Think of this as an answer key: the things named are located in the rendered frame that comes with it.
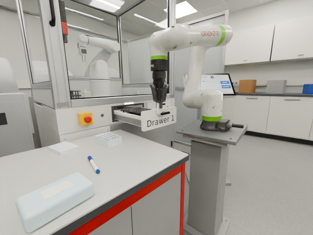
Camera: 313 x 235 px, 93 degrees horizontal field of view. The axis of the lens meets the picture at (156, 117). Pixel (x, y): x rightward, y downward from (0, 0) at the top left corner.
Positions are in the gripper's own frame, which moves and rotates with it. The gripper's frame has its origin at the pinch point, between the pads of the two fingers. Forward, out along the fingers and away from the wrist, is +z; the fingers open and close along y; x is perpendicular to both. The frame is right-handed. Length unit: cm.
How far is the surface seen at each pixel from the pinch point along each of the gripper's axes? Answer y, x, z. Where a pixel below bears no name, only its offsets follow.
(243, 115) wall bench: -33, 294, 50
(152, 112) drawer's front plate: -1.1, -4.7, 1.6
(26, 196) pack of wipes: 15, -61, 13
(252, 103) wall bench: -20, 296, 24
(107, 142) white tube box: -7.9, -28.9, 14.9
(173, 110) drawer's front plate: -1.1, 14.3, 2.8
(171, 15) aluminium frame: -35, 51, -73
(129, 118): -16.4, -9.7, 6.5
